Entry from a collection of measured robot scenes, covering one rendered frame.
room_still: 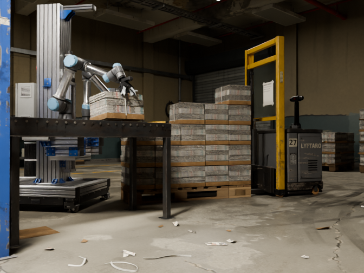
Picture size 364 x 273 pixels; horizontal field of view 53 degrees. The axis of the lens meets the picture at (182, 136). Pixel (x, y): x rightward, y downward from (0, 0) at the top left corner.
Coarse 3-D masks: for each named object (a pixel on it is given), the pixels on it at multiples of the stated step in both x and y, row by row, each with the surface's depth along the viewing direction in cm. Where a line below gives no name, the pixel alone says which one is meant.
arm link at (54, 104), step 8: (72, 56) 328; (64, 64) 329; (72, 64) 327; (80, 64) 336; (64, 72) 333; (72, 72) 333; (64, 80) 332; (64, 88) 334; (56, 96) 333; (64, 96) 339; (48, 104) 334; (56, 104) 331; (64, 104) 342
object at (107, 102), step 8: (96, 96) 311; (104, 96) 302; (112, 96) 305; (120, 96) 310; (96, 104) 313; (104, 104) 303; (112, 104) 304; (120, 104) 309; (96, 112) 312; (104, 112) 302; (112, 112) 303; (120, 112) 308; (112, 120) 311
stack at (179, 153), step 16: (176, 128) 396; (192, 128) 403; (208, 128) 412; (224, 128) 417; (128, 160) 377; (144, 160) 383; (160, 160) 389; (176, 160) 396; (192, 160) 402; (208, 160) 409; (224, 160) 416; (128, 176) 377; (144, 176) 383; (160, 176) 389; (176, 176) 396; (192, 176) 401; (208, 176) 409; (224, 176) 416; (128, 192) 376; (144, 192) 382; (160, 192) 388; (176, 192) 395; (224, 192) 415
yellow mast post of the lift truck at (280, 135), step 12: (276, 48) 424; (276, 60) 423; (276, 72) 423; (276, 84) 423; (276, 96) 423; (276, 108) 423; (276, 120) 423; (276, 132) 423; (276, 144) 423; (276, 156) 423; (276, 168) 423; (276, 180) 423
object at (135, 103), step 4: (128, 96) 316; (132, 96) 318; (136, 96) 321; (140, 96) 324; (128, 100) 315; (132, 100) 318; (136, 100) 321; (140, 100) 323; (128, 104) 314; (132, 104) 317; (136, 104) 320; (140, 104) 323; (128, 108) 314; (132, 108) 317; (136, 108) 320; (140, 108) 323; (132, 112) 317; (136, 112) 319; (140, 112) 323; (128, 120) 318; (132, 120) 320; (136, 120) 322; (140, 120) 324
